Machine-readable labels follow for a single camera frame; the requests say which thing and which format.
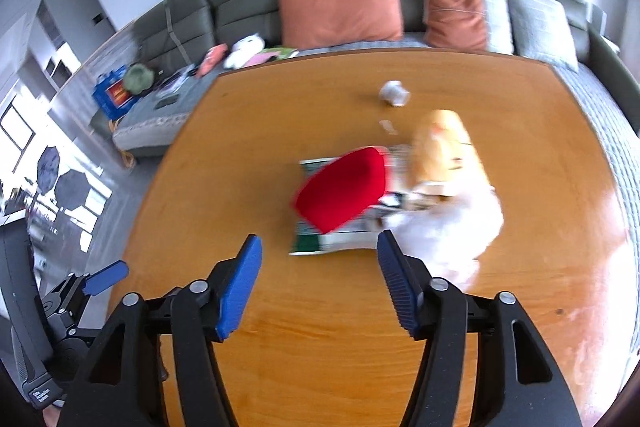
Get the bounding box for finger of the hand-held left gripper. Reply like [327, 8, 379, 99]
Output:
[80, 259, 130, 297]

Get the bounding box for narrow grey pillow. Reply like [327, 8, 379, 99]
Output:
[480, 0, 515, 55]

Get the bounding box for small orange pillow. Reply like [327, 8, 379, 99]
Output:
[422, 0, 490, 52]

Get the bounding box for green hat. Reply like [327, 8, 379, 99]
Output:
[123, 63, 154, 95]

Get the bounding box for yellow rounded object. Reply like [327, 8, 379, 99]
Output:
[407, 108, 487, 198]

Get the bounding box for clear plastic packets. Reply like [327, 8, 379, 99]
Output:
[155, 64, 197, 110]

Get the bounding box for pink cloth item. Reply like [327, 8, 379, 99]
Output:
[195, 44, 229, 78]

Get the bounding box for large orange pillow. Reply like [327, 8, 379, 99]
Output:
[278, 0, 405, 52]

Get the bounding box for green pink paper sheets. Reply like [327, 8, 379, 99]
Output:
[250, 47, 299, 65]

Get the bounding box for green white booklet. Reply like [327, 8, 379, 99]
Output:
[289, 146, 436, 256]

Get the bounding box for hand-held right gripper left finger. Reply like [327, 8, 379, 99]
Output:
[59, 233, 264, 427]

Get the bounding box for grey charging cable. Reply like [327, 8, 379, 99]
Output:
[160, 0, 196, 72]

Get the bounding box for white plush toy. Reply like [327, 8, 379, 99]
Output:
[223, 33, 266, 69]

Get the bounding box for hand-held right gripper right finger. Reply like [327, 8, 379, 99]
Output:
[376, 230, 583, 427]

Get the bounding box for wide grey pillow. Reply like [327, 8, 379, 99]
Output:
[502, 0, 580, 72]

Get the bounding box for dark umbrella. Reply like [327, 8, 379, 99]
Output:
[37, 146, 62, 195]
[54, 170, 91, 210]

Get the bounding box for yellow cable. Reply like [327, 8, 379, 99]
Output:
[107, 117, 136, 168]

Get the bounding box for red pouch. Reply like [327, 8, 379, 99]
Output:
[292, 146, 387, 235]

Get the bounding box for crumpled white paper cup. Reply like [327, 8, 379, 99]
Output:
[378, 80, 412, 108]

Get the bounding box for blue red shopping bag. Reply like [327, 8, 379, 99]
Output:
[92, 66, 138, 120]

